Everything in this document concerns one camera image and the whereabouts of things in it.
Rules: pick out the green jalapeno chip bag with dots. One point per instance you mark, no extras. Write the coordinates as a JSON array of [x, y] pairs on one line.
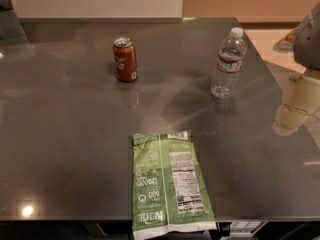
[[168, 190]]

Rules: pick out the red coke can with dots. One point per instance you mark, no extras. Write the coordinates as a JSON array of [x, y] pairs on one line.
[[125, 59]]

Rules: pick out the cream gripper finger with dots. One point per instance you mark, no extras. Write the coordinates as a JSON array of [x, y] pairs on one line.
[[301, 98]]

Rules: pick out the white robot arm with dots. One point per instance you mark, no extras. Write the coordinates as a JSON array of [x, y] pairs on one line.
[[306, 45]]

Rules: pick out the clear plastic water bottle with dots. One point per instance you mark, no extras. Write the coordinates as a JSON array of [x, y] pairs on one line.
[[229, 61]]

